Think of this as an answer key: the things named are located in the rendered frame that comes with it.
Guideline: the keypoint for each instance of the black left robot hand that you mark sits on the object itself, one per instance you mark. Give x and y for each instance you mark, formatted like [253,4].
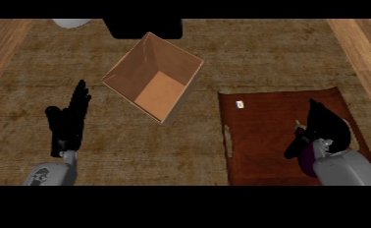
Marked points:
[67,124]

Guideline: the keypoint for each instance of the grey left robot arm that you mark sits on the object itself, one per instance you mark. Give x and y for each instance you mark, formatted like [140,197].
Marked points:
[53,171]

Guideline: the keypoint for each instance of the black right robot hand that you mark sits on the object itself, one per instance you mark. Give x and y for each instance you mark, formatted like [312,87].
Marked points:
[325,124]

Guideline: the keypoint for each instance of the white round object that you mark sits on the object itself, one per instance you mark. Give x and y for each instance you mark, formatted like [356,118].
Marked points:
[70,23]

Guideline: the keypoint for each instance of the reddish brown wooden tray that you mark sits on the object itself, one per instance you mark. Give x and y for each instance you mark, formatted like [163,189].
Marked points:
[262,140]

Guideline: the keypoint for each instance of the purple eggplant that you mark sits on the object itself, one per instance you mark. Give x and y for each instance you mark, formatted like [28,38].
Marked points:
[304,159]

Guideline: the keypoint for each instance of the open brown cardboard box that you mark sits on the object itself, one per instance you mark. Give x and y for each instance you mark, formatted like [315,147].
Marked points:
[154,79]

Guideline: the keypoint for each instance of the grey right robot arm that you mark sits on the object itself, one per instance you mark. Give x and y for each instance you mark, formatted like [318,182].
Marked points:
[340,164]

